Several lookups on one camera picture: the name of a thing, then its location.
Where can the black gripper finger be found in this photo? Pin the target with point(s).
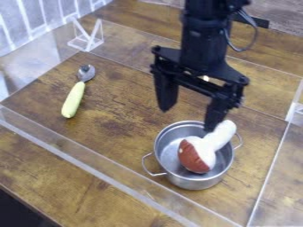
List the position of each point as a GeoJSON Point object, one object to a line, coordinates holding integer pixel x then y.
{"type": "Point", "coordinates": [216, 111]}
{"type": "Point", "coordinates": [167, 91]}

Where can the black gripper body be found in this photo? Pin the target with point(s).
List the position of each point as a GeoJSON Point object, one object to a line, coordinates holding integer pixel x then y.
{"type": "Point", "coordinates": [214, 80]}

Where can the silver pot with handles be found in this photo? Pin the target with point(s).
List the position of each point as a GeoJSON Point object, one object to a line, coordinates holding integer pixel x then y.
{"type": "Point", "coordinates": [166, 154]}

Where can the red plush mushroom toy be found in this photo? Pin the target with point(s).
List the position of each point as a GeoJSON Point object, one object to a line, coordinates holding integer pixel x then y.
{"type": "Point", "coordinates": [196, 150]}

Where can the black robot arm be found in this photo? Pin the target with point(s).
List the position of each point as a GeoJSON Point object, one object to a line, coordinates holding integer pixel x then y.
{"type": "Point", "coordinates": [206, 20]}

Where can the black bar at table back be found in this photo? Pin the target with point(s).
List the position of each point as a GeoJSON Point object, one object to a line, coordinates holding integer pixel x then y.
{"type": "Point", "coordinates": [260, 22]}

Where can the clear acrylic front barrier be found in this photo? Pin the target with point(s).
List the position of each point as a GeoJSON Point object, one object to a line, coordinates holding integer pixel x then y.
{"type": "Point", "coordinates": [171, 203]}

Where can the spoon with yellow-green handle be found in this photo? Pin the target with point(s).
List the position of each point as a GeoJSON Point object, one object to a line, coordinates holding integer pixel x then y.
{"type": "Point", "coordinates": [69, 107]}

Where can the clear acrylic triangular bracket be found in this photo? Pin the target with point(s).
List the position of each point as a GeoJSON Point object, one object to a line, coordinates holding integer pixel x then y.
{"type": "Point", "coordinates": [85, 42]}

